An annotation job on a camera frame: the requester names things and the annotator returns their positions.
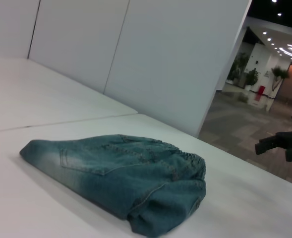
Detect small potted green plant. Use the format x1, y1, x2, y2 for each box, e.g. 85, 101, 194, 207
244, 68, 260, 90

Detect red box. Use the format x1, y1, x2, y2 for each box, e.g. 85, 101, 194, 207
254, 85, 265, 101

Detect large leafy green plant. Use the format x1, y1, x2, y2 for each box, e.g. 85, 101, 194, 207
229, 52, 249, 85

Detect blue denim shorts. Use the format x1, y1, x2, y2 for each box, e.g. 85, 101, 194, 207
19, 133, 208, 236

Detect tall palm plant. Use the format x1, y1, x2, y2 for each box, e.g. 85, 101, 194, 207
271, 66, 290, 96

